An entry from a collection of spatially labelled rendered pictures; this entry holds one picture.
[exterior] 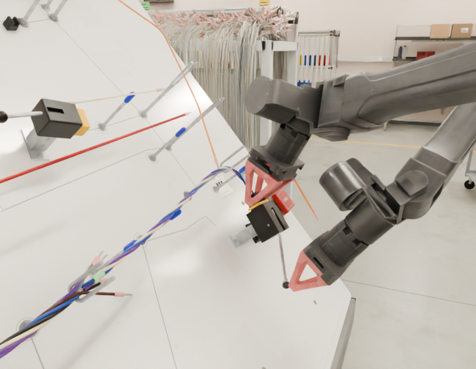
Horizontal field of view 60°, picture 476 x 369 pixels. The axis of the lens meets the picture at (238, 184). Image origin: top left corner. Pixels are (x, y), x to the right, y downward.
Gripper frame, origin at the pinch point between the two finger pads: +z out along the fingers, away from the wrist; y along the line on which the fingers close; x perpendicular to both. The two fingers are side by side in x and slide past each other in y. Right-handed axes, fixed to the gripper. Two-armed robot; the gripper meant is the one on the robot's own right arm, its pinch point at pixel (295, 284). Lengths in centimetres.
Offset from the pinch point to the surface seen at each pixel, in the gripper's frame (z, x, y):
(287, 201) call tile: -0.9, -14.0, -19.2
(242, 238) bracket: 2.0, -12.0, 0.4
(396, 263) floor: 59, 36, -231
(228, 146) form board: -0.9, -31.4, -15.7
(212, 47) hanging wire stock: -4, -71, -52
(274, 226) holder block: -5.1, -9.2, 1.6
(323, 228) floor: 94, -17, -263
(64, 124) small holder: -7.2, -31.2, 30.1
